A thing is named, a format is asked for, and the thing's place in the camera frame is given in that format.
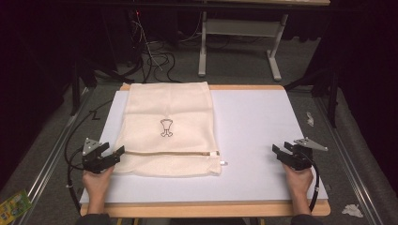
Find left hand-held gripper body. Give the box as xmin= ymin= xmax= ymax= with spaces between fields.
xmin=82 ymin=137 xmax=121 ymax=174

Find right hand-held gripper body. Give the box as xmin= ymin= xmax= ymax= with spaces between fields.
xmin=283 ymin=137 xmax=329 ymax=172

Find cream mesh zippered laundry bag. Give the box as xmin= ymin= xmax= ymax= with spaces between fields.
xmin=112 ymin=82 xmax=229 ymax=178

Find person's right hand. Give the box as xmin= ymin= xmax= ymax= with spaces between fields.
xmin=283 ymin=163 xmax=314 ymax=196

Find person's left hand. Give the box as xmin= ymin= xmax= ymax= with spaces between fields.
xmin=83 ymin=166 xmax=115 ymax=198

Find white board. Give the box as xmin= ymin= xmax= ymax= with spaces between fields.
xmin=79 ymin=89 xmax=329 ymax=204

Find black metal stand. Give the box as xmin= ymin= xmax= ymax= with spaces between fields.
xmin=283 ymin=62 xmax=342 ymax=129
xmin=69 ymin=59 xmax=99 ymax=116

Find crumpled white paper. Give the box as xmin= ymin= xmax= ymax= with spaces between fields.
xmin=341 ymin=203 xmax=364 ymax=218

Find green printed packet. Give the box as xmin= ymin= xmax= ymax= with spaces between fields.
xmin=0 ymin=189 xmax=33 ymax=221

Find wooden table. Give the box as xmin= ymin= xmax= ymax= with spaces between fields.
xmin=79 ymin=83 xmax=331 ymax=218

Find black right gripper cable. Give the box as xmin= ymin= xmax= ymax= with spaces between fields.
xmin=301 ymin=151 xmax=321 ymax=213

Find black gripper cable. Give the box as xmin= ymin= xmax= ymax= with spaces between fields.
xmin=301 ymin=151 xmax=321 ymax=213
xmin=64 ymin=146 xmax=85 ymax=215

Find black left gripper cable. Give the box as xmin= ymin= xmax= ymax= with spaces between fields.
xmin=64 ymin=146 xmax=85 ymax=215

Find black floor cable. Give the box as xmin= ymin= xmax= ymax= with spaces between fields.
xmin=64 ymin=98 xmax=114 ymax=172

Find metal floor rail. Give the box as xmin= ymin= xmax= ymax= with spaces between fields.
xmin=314 ymin=97 xmax=378 ymax=225
xmin=17 ymin=87 xmax=92 ymax=225

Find tangle of floor cables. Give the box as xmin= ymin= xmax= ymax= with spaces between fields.
xmin=126 ymin=8 xmax=182 ymax=83

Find white metal desk frame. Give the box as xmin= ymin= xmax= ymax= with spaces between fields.
xmin=197 ymin=10 xmax=289 ymax=83

